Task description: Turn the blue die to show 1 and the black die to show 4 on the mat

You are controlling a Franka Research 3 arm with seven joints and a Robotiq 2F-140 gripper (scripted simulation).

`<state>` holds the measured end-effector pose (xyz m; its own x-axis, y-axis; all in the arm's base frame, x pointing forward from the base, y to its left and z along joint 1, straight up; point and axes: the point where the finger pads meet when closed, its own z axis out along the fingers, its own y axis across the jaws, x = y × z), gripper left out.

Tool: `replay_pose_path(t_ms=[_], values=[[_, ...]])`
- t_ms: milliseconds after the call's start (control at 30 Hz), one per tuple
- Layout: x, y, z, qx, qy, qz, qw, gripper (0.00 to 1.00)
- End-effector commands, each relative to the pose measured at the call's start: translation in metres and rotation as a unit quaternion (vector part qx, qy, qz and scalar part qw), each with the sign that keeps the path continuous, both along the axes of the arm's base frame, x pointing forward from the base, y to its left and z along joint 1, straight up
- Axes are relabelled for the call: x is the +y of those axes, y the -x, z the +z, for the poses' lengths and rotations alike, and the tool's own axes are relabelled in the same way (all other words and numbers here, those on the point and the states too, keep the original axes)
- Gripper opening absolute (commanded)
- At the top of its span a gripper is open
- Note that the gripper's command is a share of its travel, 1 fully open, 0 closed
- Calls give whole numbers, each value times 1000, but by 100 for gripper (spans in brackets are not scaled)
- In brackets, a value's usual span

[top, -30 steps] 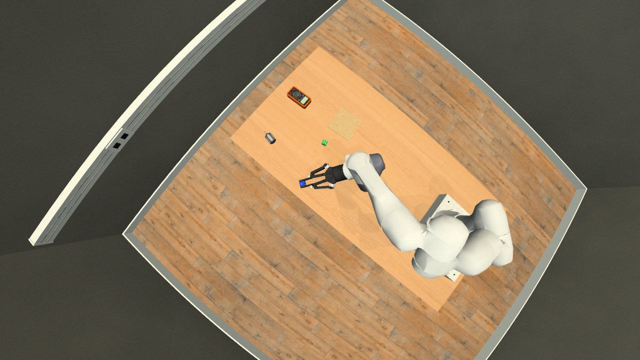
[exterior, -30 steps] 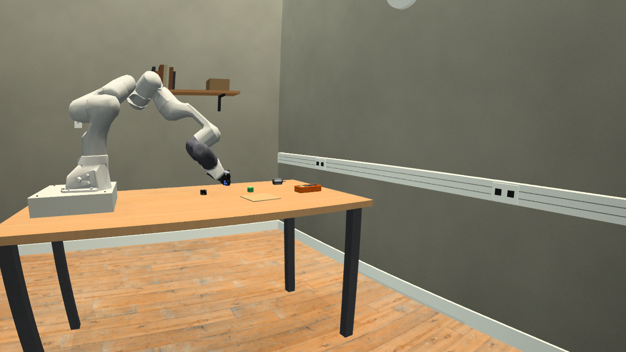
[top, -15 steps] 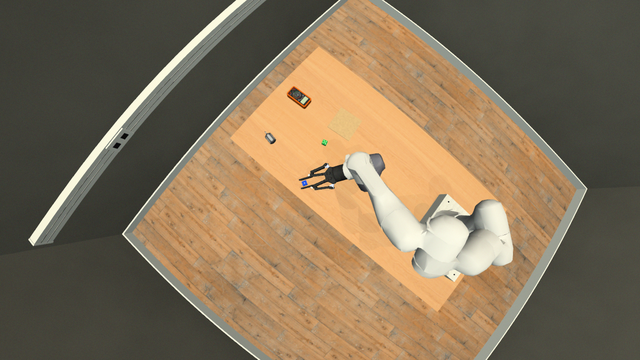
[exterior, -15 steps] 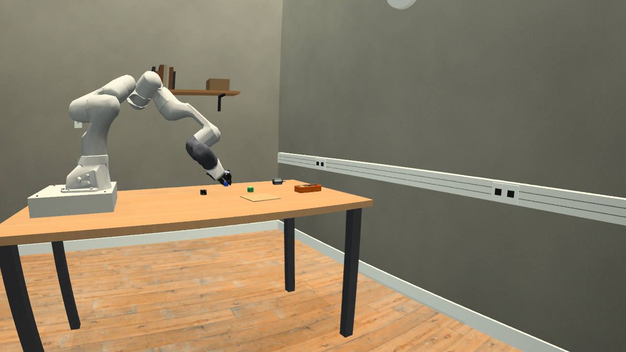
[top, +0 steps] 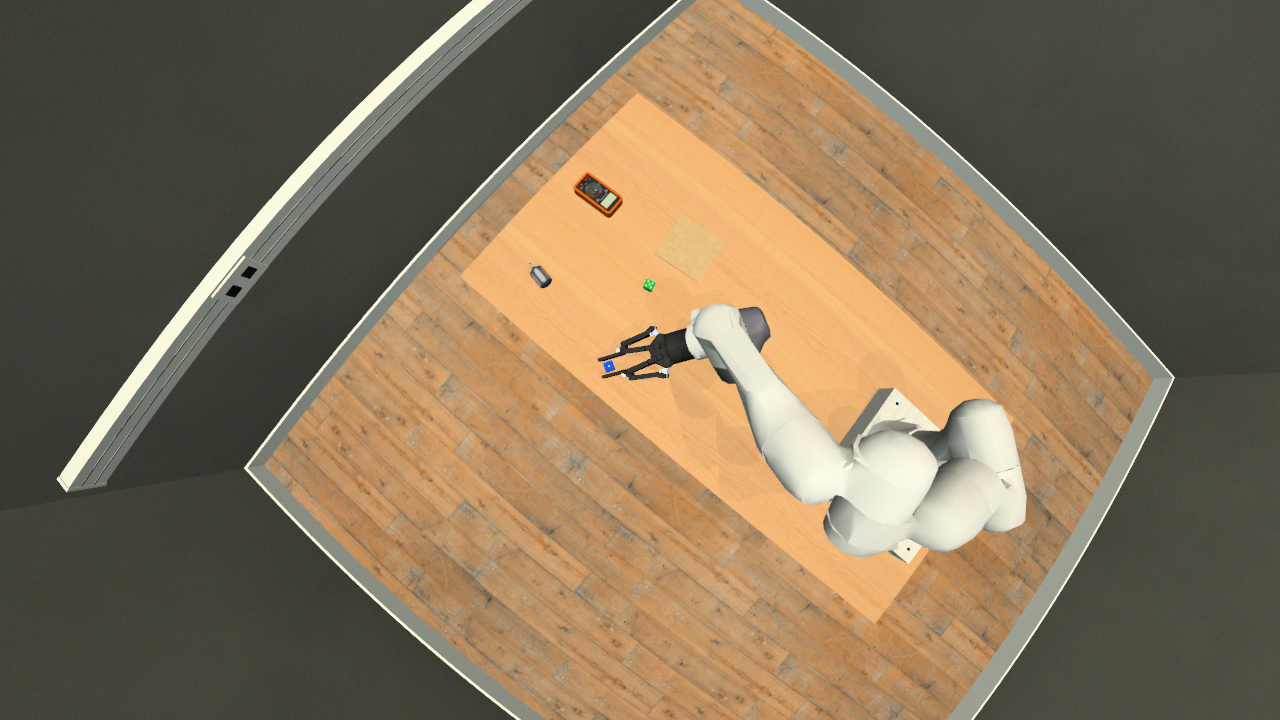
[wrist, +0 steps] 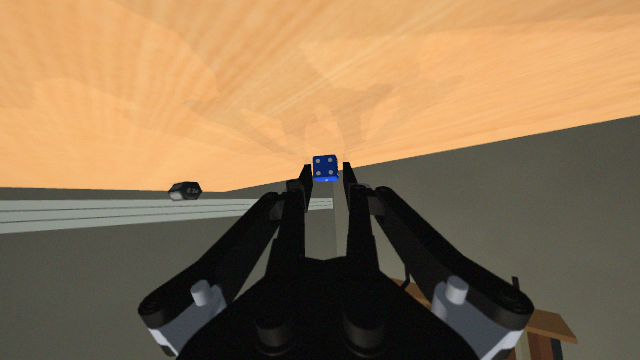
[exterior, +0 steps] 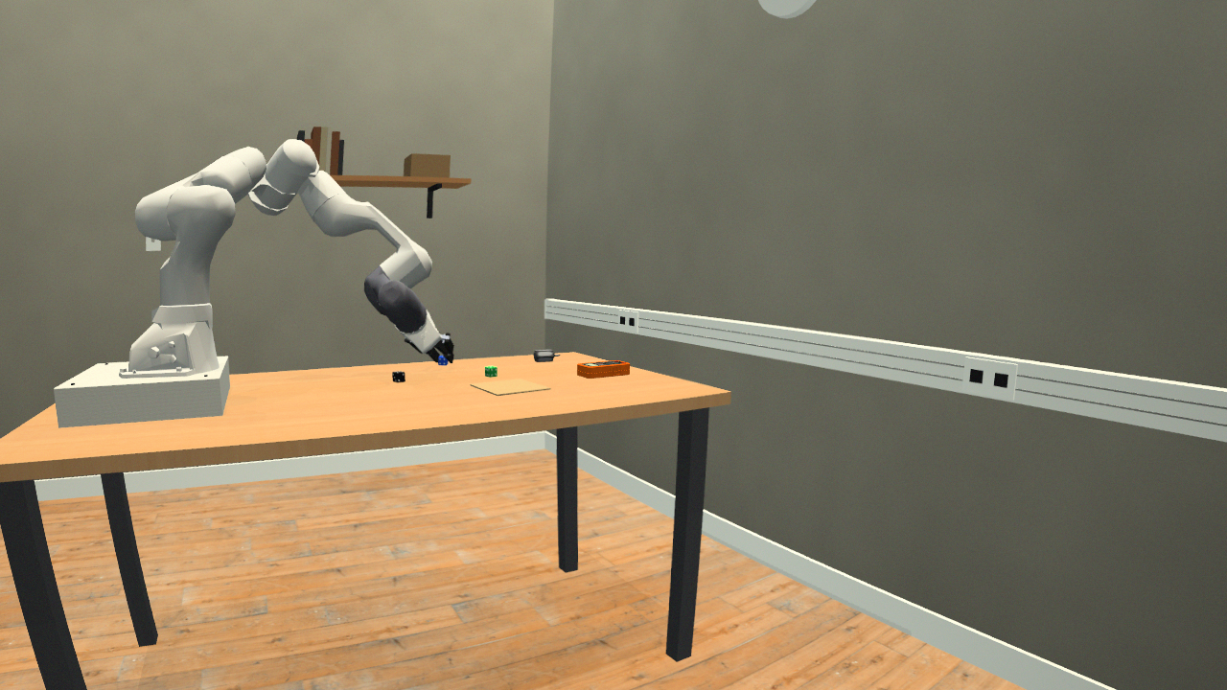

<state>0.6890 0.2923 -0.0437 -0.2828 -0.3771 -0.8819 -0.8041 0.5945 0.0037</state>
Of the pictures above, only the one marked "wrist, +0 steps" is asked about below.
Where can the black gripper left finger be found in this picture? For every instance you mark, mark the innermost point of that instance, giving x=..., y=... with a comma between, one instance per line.
x=176, y=310

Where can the blue die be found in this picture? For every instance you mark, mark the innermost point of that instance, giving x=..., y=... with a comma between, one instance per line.
x=325, y=168

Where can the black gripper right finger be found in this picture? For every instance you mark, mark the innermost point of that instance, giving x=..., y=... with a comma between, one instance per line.
x=488, y=312

